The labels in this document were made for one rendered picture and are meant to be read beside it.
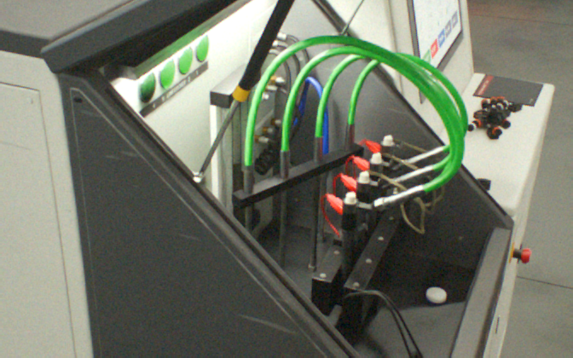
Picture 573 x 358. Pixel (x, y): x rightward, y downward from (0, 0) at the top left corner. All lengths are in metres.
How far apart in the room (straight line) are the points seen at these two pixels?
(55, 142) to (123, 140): 0.11
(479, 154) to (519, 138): 0.14
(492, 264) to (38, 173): 0.87
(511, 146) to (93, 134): 1.15
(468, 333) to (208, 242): 0.54
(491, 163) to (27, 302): 1.06
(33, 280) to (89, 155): 0.29
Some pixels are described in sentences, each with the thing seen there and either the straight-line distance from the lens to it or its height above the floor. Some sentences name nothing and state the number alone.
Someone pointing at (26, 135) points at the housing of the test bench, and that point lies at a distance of 1.21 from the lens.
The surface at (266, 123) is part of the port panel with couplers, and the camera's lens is 1.72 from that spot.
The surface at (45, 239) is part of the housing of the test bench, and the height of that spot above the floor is 1.16.
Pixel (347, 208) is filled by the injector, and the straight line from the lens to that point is 1.41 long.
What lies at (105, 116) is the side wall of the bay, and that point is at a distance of 1.11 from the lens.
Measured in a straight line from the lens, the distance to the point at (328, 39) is 1.30.
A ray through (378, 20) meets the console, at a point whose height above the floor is 1.34.
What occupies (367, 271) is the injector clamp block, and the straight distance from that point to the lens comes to 1.50.
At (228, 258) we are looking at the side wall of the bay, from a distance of 1.12.
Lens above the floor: 1.88
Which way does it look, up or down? 29 degrees down
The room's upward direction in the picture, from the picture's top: 1 degrees clockwise
